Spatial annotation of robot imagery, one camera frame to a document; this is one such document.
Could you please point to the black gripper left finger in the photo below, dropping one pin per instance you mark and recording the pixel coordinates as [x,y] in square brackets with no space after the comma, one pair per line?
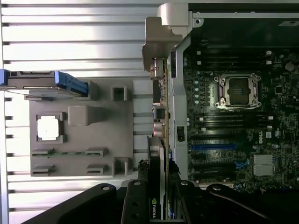
[93,200]

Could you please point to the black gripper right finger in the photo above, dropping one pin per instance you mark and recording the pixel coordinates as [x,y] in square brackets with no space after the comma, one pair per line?
[233,205]

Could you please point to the white PCI expansion slot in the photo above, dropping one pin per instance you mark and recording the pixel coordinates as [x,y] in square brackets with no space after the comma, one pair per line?
[217,184]

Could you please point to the long black expansion slot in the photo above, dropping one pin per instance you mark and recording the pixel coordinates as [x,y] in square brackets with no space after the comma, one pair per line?
[215,139]
[215,174]
[215,165]

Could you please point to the silver chipset heatsink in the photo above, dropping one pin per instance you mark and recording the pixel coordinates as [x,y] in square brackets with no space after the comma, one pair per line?
[264,164]

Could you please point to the blue expansion slot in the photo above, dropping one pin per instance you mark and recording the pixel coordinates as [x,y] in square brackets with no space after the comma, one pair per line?
[215,147]

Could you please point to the grey parts rack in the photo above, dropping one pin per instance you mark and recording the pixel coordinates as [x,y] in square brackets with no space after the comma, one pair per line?
[105,130]

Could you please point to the black RAM slot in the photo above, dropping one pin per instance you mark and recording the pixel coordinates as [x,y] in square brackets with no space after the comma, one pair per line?
[233,114]
[233,50]
[233,123]
[233,119]
[233,65]
[233,55]
[233,60]

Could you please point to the silver CPU chip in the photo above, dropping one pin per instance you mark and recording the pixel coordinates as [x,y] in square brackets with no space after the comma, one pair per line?
[49,128]

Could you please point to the green motherboard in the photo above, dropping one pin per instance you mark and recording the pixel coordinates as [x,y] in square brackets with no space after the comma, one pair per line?
[280,130]

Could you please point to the silver CPU socket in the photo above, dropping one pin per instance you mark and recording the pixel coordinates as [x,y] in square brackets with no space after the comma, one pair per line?
[237,91]

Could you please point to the open grey PC case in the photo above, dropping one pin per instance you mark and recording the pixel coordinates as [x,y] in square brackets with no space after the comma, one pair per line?
[178,93]

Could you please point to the hard disk in blue carrier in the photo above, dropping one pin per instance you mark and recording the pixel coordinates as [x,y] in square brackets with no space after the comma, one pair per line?
[30,80]

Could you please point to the silver coin battery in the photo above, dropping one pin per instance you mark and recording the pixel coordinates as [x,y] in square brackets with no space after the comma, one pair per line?
[289,66]

